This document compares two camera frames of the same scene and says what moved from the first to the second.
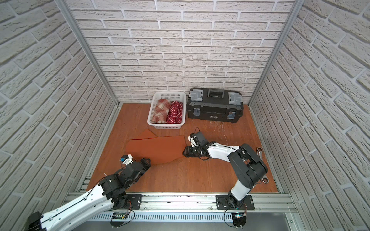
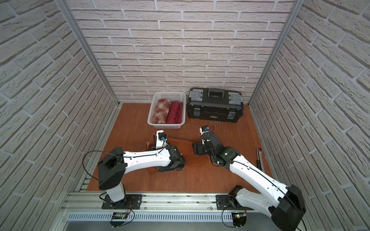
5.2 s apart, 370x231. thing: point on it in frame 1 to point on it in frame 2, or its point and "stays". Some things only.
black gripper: (192, 139) to (204, 128)
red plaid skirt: (161, 111) stays
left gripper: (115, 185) to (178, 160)
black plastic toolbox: (216, 104) stays
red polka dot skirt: (175, 115) stays
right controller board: (239, 219) stays
